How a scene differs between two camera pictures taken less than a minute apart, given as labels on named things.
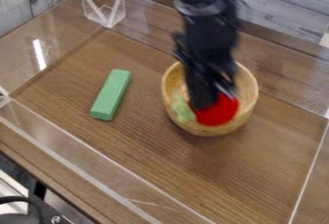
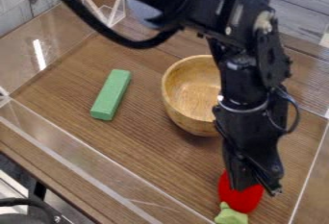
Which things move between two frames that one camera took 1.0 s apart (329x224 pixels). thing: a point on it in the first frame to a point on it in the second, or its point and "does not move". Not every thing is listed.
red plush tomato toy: [217, 111] to [240, 201]
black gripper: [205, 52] to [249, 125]
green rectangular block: [113, 94] does not move
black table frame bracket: [42, 212] does not move
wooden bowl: [177, 100] does not move
